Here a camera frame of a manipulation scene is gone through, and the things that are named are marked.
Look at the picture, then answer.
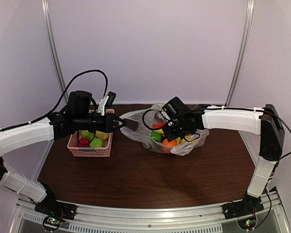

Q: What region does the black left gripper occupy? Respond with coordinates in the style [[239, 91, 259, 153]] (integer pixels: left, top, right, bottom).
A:
[[74, 112, 126, 133]]

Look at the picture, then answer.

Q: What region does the clear plastic bag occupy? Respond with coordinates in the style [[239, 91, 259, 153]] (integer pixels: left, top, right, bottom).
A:
[[120, 109, 210, 156]]

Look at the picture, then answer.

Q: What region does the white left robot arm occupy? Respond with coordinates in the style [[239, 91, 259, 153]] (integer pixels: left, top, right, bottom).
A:
[[0, 91, 126, 216]]

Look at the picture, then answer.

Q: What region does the pale yellow bumpy fruit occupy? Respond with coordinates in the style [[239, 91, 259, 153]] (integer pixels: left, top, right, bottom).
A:
[[96, 131, 110, 140]]

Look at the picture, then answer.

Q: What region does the red orange mango fruit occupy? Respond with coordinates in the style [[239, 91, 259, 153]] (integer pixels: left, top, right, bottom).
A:
[[152, 122, 166, 130]]

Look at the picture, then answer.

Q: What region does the green bumpy fruit front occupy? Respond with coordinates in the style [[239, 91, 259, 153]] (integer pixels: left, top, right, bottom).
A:
[[89, 138, 105, 148]]

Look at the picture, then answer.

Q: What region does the green bumpy fruit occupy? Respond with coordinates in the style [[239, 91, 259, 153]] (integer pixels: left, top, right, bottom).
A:
[[89, 138, 105, 148], [81, 130, 95, 140]]

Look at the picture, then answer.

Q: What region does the red bumpy fruit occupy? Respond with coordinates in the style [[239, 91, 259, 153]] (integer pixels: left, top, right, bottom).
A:
[[77, 138, 90, 148]]

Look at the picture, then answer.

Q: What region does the pink perforated plastic basket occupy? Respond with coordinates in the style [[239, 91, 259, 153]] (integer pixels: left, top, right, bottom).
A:
[[67, 109, 115, 158]]

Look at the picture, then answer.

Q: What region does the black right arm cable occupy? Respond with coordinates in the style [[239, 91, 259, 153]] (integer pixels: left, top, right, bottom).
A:
[[142, 108, 168, 133]]

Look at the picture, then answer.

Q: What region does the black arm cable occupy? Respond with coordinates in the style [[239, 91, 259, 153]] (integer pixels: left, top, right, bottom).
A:
[[142, 108, 168, 133], [0, 69, 110, 136]]

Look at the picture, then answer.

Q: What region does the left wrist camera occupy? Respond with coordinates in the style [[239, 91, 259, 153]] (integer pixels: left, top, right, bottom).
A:
[[97, 91, 116, 116]]

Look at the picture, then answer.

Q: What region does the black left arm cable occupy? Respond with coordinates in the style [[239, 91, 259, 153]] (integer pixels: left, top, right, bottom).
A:
[[0, 69, 110, 136]]

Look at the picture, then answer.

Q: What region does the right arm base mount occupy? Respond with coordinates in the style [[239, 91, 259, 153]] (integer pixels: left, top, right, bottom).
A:
[[222, 200, 264, 231]]

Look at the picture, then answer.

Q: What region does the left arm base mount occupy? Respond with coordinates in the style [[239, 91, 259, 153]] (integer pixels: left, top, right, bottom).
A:
[[32, 201, 77, 232]]

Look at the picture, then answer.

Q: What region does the aluminium corner post right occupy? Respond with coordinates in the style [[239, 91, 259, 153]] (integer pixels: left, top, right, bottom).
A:
[[224, 0, 255, 107]]

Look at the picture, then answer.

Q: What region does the aluminium corner post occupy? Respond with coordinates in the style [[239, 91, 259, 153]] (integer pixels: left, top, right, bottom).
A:
[[224, 0, 255, 107], [41, 0, 66, 93]]

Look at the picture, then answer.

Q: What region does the aluminium corner post left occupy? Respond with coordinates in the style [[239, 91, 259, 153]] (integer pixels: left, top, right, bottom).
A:
[[41, 0, 66, 93]]

